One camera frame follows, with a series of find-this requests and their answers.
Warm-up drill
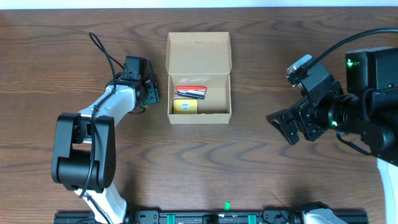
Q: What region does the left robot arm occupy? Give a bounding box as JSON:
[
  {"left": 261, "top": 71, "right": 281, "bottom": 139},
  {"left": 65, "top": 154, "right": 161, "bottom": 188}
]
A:
[{"left": 51, "top": 56, "right": 159, "bottom": 223}]

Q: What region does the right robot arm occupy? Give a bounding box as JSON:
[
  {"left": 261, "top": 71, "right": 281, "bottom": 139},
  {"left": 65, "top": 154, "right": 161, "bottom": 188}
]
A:
[{"left": 267, "top": 47, "right": 397, "bottom": 223}]

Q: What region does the red black stapler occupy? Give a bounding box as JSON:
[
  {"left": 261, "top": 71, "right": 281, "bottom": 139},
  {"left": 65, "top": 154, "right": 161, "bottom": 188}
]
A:
[{"left": 176, "top": 86, "right": 207, "bottom": 100}]

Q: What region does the open cardboard box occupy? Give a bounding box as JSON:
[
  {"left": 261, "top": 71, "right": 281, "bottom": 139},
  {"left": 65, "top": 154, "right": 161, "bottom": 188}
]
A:
[{"left": 165, "top": 32, "right": 232, "bottom": 124}]

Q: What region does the green clip marker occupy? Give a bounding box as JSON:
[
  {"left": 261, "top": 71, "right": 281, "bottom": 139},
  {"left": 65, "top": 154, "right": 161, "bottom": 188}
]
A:
[{"left": 224, "top": 202, "right": 231, "bottom": 212}]

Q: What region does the black mounting rail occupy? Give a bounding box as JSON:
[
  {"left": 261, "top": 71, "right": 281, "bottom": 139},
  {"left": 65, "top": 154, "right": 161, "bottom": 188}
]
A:
[{"left": 54, "top": 210, "right": 369, "bottom": 224}]

